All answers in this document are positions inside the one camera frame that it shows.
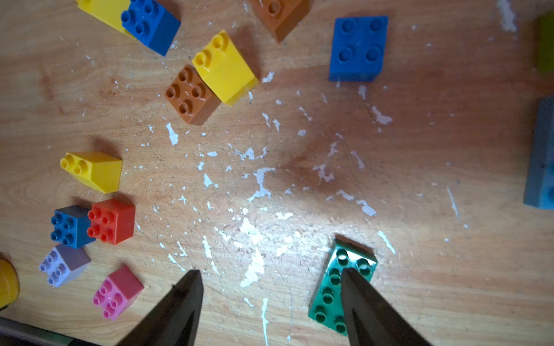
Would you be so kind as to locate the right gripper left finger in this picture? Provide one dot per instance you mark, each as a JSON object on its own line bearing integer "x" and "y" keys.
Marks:
{"x": 175, "y": 319}

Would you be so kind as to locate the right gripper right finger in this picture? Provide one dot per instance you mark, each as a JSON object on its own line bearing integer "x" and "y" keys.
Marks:
{"x": 369, "y": 318}

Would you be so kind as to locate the dark green lego plate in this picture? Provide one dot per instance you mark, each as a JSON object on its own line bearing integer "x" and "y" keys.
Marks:
{"x": 326, "y": 306}

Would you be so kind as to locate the pink lego brick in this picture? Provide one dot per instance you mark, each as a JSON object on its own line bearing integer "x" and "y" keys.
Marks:
{"x": 117, "y": 292}

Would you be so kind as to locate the lilac lego brick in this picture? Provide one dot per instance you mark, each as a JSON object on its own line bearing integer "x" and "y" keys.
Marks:
{"x": 63, "y": 264}

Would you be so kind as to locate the blue square lego brick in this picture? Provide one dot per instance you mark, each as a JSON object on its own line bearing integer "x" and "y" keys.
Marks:
{"x": 358, "y": 48}

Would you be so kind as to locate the red lego brick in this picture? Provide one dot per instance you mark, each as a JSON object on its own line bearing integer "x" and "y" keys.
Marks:
{"x": 111, "y": 221}

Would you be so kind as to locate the teal blue lego brick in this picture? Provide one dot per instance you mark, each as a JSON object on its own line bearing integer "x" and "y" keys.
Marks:
{"x": 70, "y": 226}

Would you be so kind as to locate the yellow sloped lego brick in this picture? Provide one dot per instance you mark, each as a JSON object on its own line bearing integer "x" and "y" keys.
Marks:
{"x": 94, "y": 169}

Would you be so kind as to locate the light blue long lego brick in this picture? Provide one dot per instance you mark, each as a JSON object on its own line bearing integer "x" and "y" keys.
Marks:
{"x": 539, "y": 182}

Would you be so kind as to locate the yellow lego brick near brown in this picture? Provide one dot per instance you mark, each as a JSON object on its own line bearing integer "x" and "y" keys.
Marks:
{"x": 224, "y": 70}

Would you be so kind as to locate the blue lego brick far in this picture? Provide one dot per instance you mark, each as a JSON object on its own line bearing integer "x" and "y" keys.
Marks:
{"x": 150, "y": 23}

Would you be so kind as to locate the yellow lego brick far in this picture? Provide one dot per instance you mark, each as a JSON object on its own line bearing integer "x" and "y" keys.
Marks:
{"x": 107, "y": 11}

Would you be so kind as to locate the brown sloped lego brick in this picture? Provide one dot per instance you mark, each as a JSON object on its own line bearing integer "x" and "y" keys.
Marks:
{"x": 280, "y": 17}

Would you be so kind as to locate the lime green lego brick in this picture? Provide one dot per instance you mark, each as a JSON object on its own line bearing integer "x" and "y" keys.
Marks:
{"x": 545, "y": 45}

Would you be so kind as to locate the yellow tape measure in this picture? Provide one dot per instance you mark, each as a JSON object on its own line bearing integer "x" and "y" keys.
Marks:
{"x": 9, "y": 284}

